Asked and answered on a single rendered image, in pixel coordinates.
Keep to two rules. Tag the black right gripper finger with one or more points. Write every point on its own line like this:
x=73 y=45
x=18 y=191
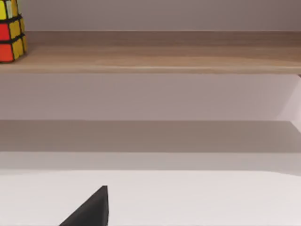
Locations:
x=94 y=209

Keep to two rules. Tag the wooden shelf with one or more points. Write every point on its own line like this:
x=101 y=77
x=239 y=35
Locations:
x=150 y=51

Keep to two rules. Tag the colourful puzzle cube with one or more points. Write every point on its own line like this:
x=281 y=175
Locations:
x=10 y=35

